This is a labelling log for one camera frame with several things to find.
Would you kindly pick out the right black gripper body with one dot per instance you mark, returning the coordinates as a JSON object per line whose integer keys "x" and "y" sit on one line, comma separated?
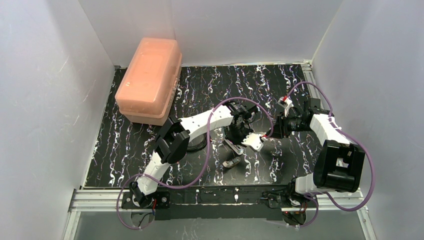
{"x": 278, "y": 127}

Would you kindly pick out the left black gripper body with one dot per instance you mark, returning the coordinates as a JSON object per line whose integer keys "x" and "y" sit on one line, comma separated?
{"x": 236, "y": 134}

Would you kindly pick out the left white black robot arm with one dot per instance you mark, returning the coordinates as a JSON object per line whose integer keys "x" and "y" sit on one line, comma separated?
{"x": 173, "y": 139}

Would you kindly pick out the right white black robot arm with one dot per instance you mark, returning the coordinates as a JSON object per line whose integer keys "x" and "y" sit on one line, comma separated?
{"x": 339, "y": 164}

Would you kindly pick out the orange plastic storage box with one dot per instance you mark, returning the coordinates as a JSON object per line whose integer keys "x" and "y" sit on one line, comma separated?
{"x": 148, "y": 87}

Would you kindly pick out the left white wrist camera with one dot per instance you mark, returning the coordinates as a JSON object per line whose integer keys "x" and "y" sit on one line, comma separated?
{"x": 254, "y": 140}

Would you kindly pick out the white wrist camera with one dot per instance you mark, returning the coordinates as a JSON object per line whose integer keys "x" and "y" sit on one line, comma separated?
{"x": 254, "y": 140}
{"x": 286, "y": 103}

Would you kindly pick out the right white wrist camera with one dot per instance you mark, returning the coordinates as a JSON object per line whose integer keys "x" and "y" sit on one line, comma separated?
{"x": 286, "y": 103}

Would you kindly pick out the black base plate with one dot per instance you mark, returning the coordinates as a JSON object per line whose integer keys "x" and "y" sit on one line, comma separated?
{"x": 223, "y": 202}

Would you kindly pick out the aluminium frame rail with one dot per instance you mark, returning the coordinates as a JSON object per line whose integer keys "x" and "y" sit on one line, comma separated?
{"x": 123, "y": 150}

